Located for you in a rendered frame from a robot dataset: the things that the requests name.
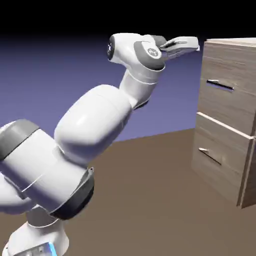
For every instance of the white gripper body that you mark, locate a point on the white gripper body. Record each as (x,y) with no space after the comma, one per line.
(185,43)

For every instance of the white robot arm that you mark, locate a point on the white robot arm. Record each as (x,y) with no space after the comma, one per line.
(92,120)

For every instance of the light wood drawer front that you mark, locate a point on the light wood drawer front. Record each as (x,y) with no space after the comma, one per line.
(224,104)
(218,160)

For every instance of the light wood cabinet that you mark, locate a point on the light wood cabinet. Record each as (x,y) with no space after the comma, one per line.
(230,120)

